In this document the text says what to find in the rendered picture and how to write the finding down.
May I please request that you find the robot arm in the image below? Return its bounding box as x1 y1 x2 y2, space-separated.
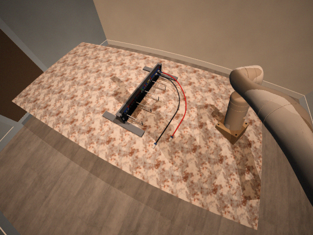
224 65 313 206

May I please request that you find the dark grey metal rack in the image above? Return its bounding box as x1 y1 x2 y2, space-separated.
102 62 178 137

